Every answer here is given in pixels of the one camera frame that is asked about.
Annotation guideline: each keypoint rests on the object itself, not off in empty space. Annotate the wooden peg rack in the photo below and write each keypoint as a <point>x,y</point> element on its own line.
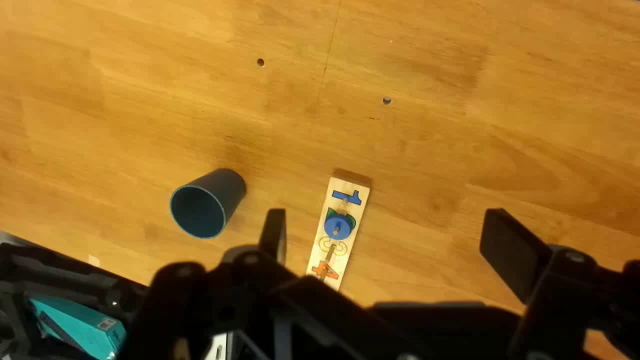
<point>346,192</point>

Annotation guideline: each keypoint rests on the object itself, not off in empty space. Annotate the blue disk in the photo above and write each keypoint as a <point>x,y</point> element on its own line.
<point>338,227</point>

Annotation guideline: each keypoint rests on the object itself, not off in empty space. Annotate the black bag with teal item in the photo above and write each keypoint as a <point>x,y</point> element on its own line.
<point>85,328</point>

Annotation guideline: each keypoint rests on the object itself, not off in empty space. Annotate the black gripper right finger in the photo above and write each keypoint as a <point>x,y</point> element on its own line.
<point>512,250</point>

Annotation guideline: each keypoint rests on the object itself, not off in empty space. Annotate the dark blue plastic cup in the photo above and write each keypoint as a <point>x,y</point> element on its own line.
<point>204,206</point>

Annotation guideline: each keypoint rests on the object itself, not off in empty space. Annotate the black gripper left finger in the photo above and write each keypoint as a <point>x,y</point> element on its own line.
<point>272,239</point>

